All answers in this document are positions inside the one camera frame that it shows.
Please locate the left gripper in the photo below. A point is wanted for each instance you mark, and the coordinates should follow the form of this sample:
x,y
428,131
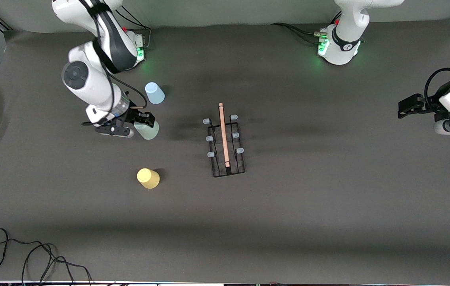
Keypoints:
x,y
427,108

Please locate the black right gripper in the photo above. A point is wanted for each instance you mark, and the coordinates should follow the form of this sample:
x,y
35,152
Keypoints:
x,y
133,115

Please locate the pale green plastic cup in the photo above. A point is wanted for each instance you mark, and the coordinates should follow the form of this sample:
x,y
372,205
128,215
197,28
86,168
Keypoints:
x,y
147,132

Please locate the yellow plastic cup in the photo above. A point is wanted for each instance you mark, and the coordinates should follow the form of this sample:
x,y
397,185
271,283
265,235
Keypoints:
x,y
147,178

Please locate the light blue plastic cup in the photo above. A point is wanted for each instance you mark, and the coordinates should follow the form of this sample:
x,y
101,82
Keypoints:
x,y
154,94

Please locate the dark grey table mat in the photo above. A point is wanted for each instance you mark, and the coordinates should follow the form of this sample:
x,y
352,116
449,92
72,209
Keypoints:
x,y
288,222

